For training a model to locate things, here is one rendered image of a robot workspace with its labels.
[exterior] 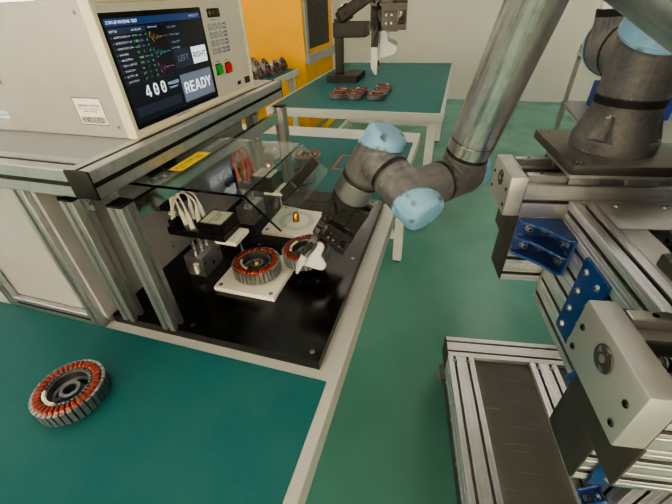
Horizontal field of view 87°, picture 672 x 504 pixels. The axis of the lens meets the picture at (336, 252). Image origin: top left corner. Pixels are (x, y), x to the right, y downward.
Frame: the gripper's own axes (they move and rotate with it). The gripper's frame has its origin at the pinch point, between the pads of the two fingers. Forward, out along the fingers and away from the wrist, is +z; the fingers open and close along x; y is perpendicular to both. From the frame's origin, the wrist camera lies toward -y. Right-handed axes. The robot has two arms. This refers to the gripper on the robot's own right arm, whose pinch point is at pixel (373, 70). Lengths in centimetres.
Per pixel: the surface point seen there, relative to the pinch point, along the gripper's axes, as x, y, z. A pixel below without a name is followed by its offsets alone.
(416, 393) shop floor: -14, 21, 115
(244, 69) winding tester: -3.3, -32.5, -1.2
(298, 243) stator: -30.8, -15.6, 32.4
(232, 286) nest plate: -42, -29, 37
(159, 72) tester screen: -33.0, -37.0, -5.4
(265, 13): 331, -130, -4
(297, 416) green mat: -69, -8, 40
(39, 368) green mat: -65, -59, 40
